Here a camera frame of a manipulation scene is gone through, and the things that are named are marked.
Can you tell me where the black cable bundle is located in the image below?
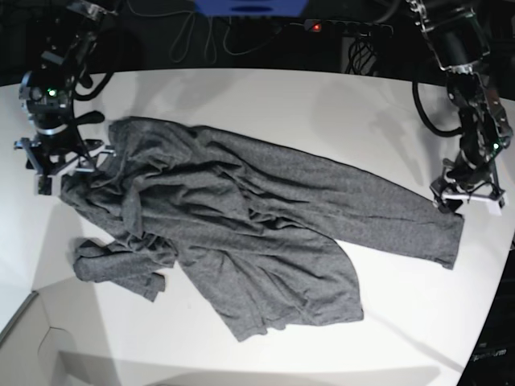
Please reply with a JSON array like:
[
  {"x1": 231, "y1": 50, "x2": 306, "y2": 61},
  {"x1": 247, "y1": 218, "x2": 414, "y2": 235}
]
[{"x1": 346, "y1": 34, "x2": 379, "y2": 76}]

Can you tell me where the grey t-shirt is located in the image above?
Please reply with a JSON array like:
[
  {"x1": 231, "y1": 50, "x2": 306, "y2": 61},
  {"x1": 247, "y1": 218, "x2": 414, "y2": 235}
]
[{"x1": 60, "y1": 117, "x2": 464, "y2": 341}]

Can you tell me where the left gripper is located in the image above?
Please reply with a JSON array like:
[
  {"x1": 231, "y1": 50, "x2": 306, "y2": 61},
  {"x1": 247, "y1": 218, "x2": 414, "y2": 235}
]
[{"x1": 430, "y1": 158, "x2": 506, "y2": 216}]

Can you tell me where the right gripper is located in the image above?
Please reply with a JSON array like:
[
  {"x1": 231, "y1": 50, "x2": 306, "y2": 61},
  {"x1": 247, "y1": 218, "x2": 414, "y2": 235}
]
[{"x1": 14, "y1": 137, "x2": 116, "y2": 195}]

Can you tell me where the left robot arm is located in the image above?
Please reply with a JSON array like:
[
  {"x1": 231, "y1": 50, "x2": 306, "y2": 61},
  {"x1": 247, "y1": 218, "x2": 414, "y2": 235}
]
[{"x1": 409, "y1": 1, "x2": 513, "y2": 216}]

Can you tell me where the blue box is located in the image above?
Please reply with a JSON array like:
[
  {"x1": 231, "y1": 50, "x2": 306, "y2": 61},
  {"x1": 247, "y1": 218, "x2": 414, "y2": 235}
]
[{"x1": 194, "y1": 0, "x2": 307, "y2": 17}]

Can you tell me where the black power strip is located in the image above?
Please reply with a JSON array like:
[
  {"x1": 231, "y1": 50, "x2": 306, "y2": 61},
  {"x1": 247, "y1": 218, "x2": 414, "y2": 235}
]
[{"x1": 303, "y1": 19, "x2": 393, "y2": 37}]

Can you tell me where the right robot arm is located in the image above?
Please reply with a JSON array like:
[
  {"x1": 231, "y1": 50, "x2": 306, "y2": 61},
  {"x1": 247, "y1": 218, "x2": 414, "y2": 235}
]
[{"x1": 14, "y1": 1, "x2": 121, "y2": 195}]

